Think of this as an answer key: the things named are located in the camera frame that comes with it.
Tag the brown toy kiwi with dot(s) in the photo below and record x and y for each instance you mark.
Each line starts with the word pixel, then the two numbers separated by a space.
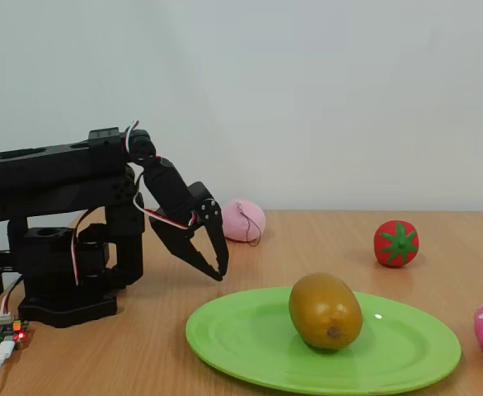
pixel 324 313

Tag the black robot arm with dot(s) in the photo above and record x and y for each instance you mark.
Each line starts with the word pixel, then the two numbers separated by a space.
pixel 60 173

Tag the green oval plate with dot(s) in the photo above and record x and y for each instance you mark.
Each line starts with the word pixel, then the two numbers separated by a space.
pixel 245 338

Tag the pale pink toy peach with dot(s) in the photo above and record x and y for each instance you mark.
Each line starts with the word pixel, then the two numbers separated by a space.
pixel 237 220

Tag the red toy tomato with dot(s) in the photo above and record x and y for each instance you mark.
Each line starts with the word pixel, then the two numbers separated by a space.
pixel 396 245

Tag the motor controller board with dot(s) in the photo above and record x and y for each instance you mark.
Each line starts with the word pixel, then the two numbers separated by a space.
pixel 2 332

